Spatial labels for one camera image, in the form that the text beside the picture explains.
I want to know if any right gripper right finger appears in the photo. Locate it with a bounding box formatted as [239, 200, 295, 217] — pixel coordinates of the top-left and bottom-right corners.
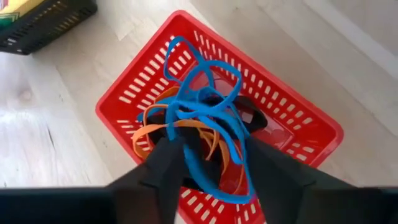
[245, 136, 355, 224]

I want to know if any blue silicone wristband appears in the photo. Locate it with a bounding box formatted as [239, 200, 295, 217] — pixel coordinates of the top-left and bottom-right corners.
[136, 95, 249, 141]
[164, 93, 215, 141]
[164, 35, 243, 105]
[182, 118, 256, 205]

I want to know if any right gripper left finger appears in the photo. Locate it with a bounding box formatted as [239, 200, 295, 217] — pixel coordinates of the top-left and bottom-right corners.
[105, 136, 188, 224]

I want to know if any black plastic basket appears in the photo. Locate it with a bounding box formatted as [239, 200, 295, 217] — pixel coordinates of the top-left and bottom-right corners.
[0, 0, 98, 56]

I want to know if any black silicone wristband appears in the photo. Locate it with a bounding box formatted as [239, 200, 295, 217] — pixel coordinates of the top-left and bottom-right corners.
[214, 95, 269, 133]

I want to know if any red plastic basket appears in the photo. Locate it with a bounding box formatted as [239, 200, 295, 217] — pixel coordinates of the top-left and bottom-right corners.
[95, 9, 345, 224]

